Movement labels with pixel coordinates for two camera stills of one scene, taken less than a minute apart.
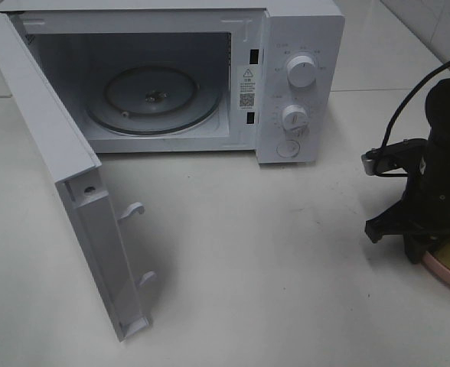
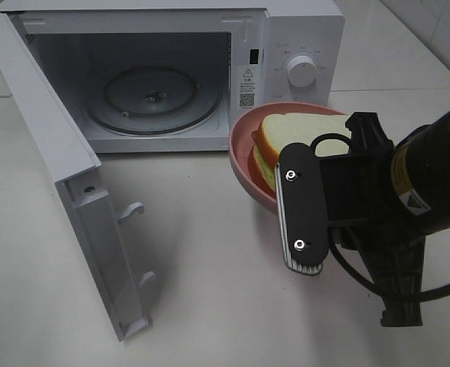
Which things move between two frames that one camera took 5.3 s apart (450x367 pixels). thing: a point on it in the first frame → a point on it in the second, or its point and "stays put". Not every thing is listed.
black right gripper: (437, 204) → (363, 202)
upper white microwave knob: (301, 71) stays put
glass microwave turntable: (153, 100) stays put
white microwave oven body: (264, 77) stays put
